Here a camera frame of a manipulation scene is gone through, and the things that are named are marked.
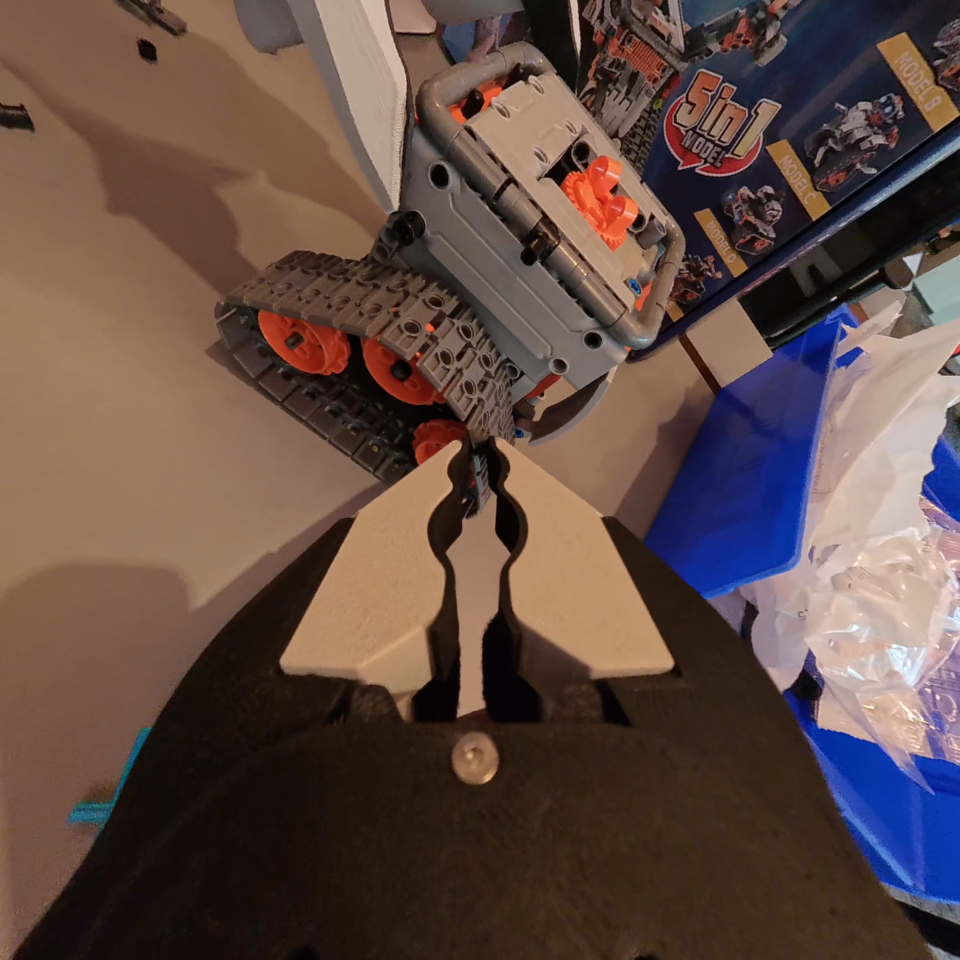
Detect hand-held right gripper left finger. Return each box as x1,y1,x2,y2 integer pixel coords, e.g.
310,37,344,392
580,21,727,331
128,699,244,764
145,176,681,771
279,438,465,723

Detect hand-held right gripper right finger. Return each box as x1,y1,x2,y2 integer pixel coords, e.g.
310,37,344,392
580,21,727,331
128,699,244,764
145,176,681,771
491,438,676,723

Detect grey orange toy block vehicle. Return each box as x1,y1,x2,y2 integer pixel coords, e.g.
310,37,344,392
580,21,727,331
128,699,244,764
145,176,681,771
258,41,687,466

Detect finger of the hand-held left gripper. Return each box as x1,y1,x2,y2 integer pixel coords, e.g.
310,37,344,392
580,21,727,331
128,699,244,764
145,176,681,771
288,0,419,215

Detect grey toy track chain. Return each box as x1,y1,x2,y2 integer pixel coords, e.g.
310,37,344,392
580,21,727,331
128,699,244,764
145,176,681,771
216,251,528,519

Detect blue printed toy box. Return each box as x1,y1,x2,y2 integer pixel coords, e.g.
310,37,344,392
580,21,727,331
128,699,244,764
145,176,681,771
577,0,960,363

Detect blue plastic bin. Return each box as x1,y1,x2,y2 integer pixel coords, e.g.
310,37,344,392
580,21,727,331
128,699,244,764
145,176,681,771
645,303,960,901

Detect single grey track link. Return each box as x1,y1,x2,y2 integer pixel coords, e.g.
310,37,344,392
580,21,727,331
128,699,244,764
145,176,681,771
118,0,189,36

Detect clear plastic bags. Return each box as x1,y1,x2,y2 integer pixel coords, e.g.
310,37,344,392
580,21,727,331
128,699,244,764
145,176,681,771
742,300,960,796

